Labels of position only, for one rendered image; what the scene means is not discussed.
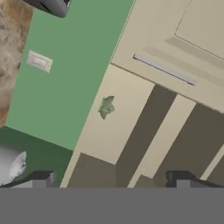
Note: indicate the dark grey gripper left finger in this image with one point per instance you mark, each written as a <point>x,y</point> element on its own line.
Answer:
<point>40,178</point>

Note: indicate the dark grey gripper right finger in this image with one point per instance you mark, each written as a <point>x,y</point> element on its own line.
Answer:
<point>182,178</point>

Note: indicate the beige open cabinet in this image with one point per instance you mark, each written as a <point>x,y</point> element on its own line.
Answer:
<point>137,137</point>

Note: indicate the beige cabinet door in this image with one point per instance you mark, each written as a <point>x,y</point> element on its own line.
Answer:
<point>186,40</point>

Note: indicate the white crumpled object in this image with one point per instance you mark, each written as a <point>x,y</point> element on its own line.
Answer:
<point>17,166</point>

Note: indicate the pale green crumpled object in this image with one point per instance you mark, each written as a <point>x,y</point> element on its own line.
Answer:
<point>106,107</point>

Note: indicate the dark grey appliance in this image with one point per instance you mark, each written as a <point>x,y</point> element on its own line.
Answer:
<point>52,6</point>

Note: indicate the white wall socket plate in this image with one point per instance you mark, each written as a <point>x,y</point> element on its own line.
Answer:
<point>39,61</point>

